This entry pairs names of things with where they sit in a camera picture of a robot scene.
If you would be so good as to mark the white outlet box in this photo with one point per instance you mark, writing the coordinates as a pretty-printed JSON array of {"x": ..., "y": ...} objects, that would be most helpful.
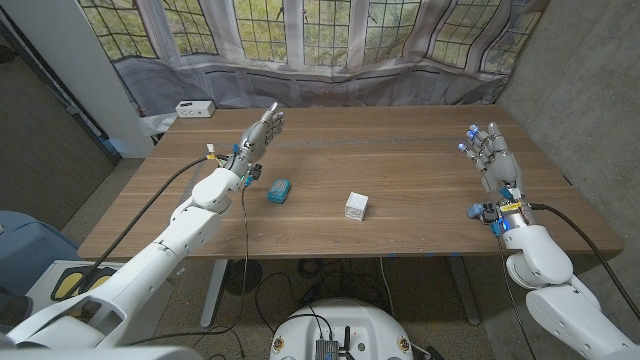
[{"x": 195, "y": 109}]

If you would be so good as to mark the black yellow foot pedal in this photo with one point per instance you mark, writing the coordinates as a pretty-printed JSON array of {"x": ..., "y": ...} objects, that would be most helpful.
[{"x": 67, "y": 282}]

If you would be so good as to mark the blue toy camera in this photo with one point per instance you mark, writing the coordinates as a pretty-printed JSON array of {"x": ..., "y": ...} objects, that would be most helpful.
[{"x": 474, "y": 210}]

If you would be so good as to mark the teal toy phone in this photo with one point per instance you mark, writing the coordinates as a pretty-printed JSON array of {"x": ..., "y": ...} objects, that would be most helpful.
[{"x": 278, "y": 191}]

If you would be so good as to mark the blue upholstered seat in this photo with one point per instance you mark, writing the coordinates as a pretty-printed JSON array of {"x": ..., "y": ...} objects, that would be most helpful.
[{"x": 30, "y": 245}]

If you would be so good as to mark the grey finned electronics module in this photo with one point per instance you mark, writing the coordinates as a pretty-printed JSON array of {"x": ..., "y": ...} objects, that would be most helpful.
[{"x": 326, "y": 350}]

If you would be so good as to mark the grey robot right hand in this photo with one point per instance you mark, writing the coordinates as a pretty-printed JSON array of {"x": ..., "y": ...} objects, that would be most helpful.
[{"x": 502, "y": 170}]

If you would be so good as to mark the white partition panel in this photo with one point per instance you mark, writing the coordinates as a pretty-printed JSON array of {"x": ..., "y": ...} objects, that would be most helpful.
[{"x": 85, "y": 75}]

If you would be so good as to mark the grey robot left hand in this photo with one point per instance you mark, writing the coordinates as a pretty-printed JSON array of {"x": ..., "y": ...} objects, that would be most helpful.
[{"x": 255, "y": 145}]

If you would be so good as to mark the white table leg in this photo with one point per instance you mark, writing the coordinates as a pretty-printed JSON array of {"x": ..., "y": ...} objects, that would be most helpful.
[{"x": 214, "y": 295}]

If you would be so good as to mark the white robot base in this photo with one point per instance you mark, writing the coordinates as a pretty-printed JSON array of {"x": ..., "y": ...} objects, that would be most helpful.
[{"x": 370, "y": 325}]

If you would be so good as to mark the white flat floor panel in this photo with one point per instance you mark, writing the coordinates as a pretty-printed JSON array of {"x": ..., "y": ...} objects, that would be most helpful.
[{"x": 42, "y": 280}]

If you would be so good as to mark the white robot torso edge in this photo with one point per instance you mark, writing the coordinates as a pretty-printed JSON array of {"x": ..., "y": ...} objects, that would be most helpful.
[{"x": 100, "y": 354}]

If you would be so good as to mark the round black floor fan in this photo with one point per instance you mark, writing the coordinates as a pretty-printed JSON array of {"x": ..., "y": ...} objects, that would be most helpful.
[{"x": 242, "y": 276}]

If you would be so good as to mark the grey table leg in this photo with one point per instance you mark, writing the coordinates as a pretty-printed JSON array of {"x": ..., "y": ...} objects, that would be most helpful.
[{"x": 464, "y": 292}]

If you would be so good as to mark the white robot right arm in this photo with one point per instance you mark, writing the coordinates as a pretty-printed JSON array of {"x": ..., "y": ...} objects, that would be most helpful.
[{"x": 540, "y": 260}]

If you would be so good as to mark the white cube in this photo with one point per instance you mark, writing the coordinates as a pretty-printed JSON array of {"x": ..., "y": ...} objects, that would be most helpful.
[{"x": 356, "y": 206}]

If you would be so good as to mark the grey tape outline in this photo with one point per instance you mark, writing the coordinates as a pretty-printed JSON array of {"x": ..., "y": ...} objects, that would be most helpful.
[{"x": 350, "y": 142}]

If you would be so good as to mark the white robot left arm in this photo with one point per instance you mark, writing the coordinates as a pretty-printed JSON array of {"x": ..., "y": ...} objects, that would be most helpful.
[{"x": 190, "y": 230}]

